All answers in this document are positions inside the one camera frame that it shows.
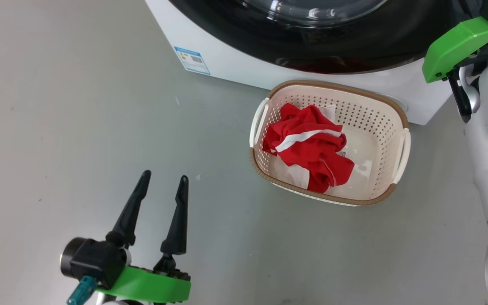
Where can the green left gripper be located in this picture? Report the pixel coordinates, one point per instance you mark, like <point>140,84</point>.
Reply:
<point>151,286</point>

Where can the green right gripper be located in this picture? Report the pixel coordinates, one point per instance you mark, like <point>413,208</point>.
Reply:
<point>451,46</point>

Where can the grey washing machine door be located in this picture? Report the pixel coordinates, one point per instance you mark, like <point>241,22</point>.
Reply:
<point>396,42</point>

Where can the red and white garment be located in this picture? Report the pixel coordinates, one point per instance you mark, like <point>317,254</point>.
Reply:
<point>307,148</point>

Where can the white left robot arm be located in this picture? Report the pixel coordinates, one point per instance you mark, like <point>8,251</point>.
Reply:
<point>117,301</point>

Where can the cream perforated laundry basket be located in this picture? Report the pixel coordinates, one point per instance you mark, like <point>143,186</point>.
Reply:
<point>379,127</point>

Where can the white front-load washing machine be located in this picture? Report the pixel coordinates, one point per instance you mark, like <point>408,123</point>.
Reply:
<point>227,72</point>

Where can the blue energy label sticker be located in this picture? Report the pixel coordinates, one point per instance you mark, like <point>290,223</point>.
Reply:
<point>192,60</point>

